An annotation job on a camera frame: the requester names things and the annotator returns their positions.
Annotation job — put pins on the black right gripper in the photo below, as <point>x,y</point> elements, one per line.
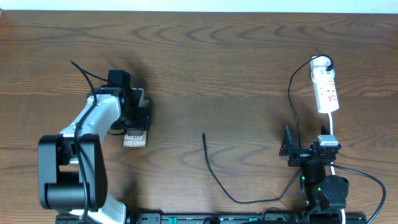
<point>288,149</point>

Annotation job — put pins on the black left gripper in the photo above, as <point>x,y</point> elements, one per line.
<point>143,120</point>

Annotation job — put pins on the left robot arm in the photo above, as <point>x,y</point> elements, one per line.
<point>72,173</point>

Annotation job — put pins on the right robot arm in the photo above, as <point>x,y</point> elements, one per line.
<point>324,193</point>

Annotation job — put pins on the white usb charger plug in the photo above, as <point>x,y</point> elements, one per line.
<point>321,61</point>

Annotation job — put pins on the white power strip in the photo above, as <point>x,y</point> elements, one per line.
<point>325,90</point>

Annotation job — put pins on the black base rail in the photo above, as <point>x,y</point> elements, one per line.
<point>269,217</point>

